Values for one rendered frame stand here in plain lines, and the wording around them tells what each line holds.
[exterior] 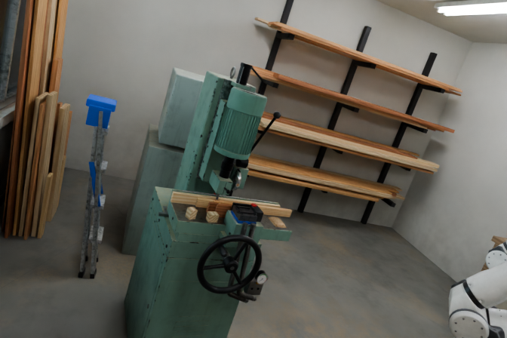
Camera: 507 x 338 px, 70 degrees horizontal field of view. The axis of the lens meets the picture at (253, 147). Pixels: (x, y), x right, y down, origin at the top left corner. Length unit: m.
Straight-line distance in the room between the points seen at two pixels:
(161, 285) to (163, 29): 2.76
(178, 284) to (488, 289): 1.28
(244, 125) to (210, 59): 2.42
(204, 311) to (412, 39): 4.01
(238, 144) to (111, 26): 2.57
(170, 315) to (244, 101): 1.07
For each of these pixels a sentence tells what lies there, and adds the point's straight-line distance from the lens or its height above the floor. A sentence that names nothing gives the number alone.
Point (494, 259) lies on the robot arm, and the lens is 1.58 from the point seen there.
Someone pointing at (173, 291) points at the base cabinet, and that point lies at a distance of 1.86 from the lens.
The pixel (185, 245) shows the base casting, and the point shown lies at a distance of 1.72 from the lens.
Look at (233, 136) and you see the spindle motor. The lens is 1.66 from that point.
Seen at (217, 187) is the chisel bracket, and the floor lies 1.03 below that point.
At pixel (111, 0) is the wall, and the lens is 3.99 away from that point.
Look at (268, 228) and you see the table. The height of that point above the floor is 0.90.
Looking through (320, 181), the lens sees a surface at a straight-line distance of 4.21.
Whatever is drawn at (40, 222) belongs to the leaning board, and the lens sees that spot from 3.03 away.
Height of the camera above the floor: 1.65
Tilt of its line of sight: 13 degrees down
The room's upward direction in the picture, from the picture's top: 18 degrees clockwise
